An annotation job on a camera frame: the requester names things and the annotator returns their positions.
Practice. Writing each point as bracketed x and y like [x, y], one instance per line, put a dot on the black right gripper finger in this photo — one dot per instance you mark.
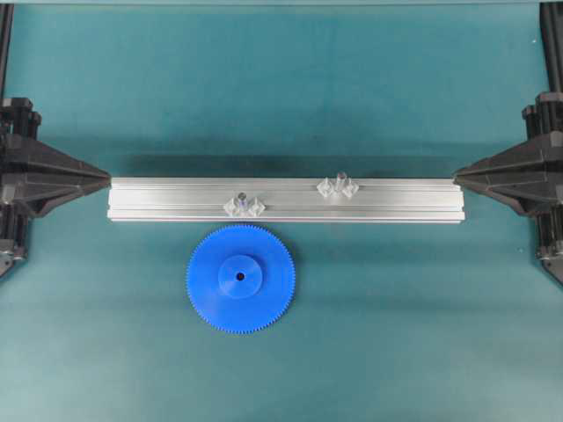
[531, 156]
[528, 199]

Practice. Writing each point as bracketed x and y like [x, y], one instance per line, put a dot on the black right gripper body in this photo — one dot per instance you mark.
[545, 118]

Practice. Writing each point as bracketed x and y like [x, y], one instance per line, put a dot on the clear right shaft bracket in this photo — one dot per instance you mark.
[326, 189]

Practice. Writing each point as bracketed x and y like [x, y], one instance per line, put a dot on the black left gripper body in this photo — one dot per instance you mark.
[17, 118]

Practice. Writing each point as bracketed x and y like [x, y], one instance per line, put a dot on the large blue plastic gear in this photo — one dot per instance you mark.
[240, 279]

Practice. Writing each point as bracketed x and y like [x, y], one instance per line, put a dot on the clear left shaft bracket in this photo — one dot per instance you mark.
[244, 208]

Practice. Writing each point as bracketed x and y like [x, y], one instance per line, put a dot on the aluminium extrusion rail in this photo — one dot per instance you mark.
[379, 200]

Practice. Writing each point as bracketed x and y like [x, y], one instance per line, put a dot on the black frame rail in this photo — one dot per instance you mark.
[6, 19]
[550, 18]

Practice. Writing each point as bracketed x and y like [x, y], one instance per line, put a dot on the clear shaft bracket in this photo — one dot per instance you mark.
[244, 208]
[326, 189]

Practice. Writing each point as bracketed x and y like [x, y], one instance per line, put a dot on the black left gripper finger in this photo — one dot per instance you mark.
[21, 154]
[38, 200]

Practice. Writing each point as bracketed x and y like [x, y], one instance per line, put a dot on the black right frame rail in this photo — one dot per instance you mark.
[550, 18]

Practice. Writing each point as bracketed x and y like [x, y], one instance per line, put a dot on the black left frame rail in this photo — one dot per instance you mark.
[6, 19]

